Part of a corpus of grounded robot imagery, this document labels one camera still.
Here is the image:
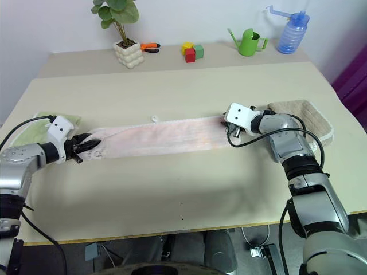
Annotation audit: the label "small grey box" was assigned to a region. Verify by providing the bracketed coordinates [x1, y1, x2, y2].
[84, 242, 100, 262]

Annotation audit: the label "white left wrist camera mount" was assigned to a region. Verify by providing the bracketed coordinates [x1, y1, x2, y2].
[46, 115, 75, 165]

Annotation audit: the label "green watering can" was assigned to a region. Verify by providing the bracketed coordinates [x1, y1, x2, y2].
[227, 27, 270, 57]

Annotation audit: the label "blue plastic spray bottle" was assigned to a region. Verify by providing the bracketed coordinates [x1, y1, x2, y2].
[263, 3, 311, 54]

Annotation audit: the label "green towel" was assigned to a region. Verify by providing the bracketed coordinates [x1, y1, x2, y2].
[11, 111, 83, 147]

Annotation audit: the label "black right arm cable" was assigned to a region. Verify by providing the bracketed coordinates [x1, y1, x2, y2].
[226, 113, 330, 275]

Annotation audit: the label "purple curtain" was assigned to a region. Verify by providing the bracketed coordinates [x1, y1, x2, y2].
[330, 42, 367, 123]

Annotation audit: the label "white floor cable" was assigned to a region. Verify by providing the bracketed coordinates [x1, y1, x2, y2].
[240, 224, 271, 250]

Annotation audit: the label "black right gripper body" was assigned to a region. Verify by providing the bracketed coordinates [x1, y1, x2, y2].
[225, 121, 247, 139]

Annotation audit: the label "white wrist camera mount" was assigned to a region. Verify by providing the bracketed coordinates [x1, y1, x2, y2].
[224, 102, 263, 135]
[46, 115, 75, 165]

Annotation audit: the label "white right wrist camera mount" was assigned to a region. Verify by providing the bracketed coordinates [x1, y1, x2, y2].
[224, 102, 263, 135]

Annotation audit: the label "long pink towel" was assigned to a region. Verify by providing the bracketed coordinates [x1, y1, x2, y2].
[84, 113, 236, 160]

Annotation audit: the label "beige towel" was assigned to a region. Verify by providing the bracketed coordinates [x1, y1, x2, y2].
[267, 99, 335, 153]

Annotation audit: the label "black floor pedal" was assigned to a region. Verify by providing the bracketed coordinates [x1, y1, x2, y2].
[248, 243, 289, 275]

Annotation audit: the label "green wooden block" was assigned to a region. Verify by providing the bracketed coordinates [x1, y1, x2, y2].
[192, 44, 205, 60]

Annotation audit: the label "white bubble plant pot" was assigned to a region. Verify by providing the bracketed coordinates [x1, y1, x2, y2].
[112, 38, 145, 70]

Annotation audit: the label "orange handled pliers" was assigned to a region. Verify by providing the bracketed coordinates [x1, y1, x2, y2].
[140, 42, 161, 54]

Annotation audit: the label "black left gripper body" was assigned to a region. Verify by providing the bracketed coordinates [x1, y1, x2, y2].
[63, 134, 87, 165]

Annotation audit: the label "green leafy plant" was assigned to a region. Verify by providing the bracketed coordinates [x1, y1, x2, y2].
[91, 0, 140, 46]

